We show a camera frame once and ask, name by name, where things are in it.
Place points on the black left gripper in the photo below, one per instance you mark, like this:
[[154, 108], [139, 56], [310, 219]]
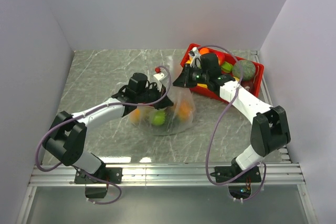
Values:
[[165, 103]]

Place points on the yellow orange fake mango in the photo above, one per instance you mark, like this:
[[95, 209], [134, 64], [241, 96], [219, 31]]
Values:
[[135, 116]]

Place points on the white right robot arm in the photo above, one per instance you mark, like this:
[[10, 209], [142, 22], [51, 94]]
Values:
[[270, 130]]

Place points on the red plastic tray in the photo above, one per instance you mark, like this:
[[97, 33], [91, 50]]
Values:
[[207, 93]]

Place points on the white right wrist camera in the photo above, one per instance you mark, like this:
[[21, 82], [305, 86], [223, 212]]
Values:
[[195, 57]]

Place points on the green fake apple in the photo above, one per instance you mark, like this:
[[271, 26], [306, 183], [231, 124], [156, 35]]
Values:
[[158, 118]]

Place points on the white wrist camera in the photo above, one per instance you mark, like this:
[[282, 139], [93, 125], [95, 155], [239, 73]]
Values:
[[195, 57], [159, 77]]

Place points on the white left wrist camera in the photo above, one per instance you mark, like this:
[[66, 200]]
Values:
[[159, 77]]

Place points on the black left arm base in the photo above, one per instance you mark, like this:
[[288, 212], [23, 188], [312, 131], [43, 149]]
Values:
[[97, 184]]

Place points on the orange fake orange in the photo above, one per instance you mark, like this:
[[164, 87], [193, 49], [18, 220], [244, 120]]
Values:
[[204, 51]]

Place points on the green fake starfruit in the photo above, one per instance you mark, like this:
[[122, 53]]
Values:
[[227, 67]]

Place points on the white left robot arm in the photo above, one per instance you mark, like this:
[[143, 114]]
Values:
[[67, 135]]

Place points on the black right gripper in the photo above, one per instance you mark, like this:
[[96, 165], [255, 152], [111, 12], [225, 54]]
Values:
[[184, 79]]

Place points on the green fake cantaloupe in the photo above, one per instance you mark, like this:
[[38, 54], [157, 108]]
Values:
[[244, 70]]

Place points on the orange fake pineapple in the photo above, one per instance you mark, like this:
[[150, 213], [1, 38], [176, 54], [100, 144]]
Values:
[[184, 111]]

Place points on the aluminium mounting rail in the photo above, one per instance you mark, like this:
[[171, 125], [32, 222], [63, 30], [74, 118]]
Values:
[[176, 174]]

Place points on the clear plastic bag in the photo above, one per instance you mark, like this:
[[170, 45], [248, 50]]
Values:
[[172, 124]]

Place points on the dark red fake plum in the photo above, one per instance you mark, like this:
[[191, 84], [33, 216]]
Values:
[[248, 85]]

